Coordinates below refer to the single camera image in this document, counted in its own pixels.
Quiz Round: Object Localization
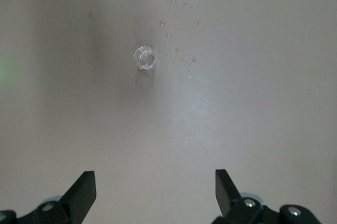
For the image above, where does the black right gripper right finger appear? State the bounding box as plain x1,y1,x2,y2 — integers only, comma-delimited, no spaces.
213,168,321,224

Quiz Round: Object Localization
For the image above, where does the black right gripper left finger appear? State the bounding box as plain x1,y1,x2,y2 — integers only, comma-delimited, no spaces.
0,170,96,224

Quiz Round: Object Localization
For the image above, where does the small clear glass cup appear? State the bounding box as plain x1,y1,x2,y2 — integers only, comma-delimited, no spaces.
133,45,158,71

